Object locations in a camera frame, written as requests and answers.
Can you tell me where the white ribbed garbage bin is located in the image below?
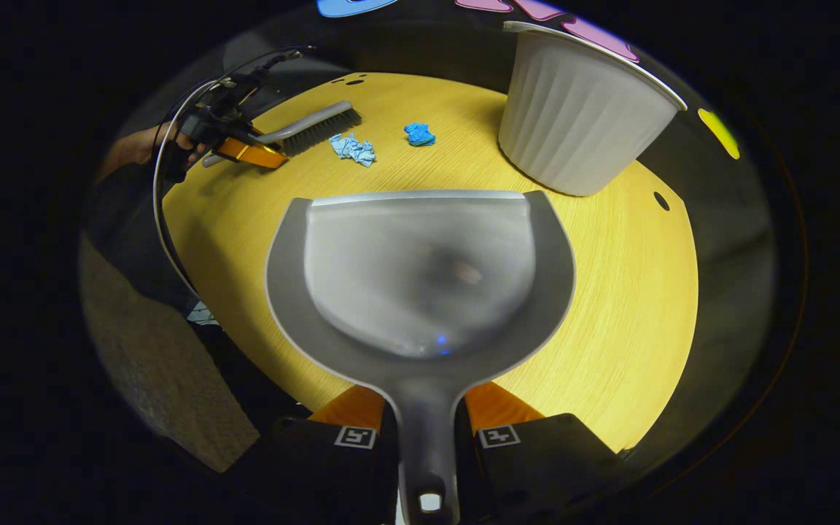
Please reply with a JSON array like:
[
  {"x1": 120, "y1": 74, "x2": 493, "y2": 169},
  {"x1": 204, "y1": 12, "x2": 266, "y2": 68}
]
[{"x1": 498, "y1": 20, "x2": 688, "y2": 198}]

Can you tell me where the blue paper ball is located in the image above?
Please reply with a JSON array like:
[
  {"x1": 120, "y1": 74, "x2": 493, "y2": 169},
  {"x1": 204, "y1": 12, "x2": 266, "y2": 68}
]
[{"x1": 403, "y1": 122, "x2": 437, "y2": 148}]

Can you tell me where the grey small broom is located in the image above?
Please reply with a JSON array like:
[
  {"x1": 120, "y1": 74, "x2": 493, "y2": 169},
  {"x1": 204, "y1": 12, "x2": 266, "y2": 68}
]
[{"x1": 201, "y1": 101, "x2": 362, "y2": 168}]

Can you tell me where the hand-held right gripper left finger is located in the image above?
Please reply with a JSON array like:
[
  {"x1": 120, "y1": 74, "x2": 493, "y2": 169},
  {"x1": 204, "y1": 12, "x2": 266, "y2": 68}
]
[{"x1": 267, "y1": 384, "x2": 401, "y2": 525}]

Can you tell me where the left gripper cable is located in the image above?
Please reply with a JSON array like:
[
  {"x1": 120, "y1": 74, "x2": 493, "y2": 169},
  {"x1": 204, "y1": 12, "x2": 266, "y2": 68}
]
[{"x1": 152, "y1": 45, "x2": 319, "y2": 300}]

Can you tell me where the grey dustpan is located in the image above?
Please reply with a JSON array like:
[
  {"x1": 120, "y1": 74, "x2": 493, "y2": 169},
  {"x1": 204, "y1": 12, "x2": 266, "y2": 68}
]
[{"x1": 265, "y1": 190, "x2": 578, "y2": 525}]

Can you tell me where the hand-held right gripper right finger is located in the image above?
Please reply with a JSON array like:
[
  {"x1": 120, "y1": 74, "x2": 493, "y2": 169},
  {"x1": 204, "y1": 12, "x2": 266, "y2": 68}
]
[{"x1": 456, "y1": 381, "x2": 636, "y2": 525}]

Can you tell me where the blue paper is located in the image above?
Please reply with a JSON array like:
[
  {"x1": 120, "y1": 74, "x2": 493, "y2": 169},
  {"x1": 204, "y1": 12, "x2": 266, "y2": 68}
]
[{"x1": 329, "y1": 133, "x2": 377, "y2": 168}]

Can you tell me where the person's dark clothing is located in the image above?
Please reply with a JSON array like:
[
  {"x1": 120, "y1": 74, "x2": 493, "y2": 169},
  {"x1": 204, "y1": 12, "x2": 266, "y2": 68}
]
[{"x1": 85, "y1": 166, "x2": 202, "y2": 311}]

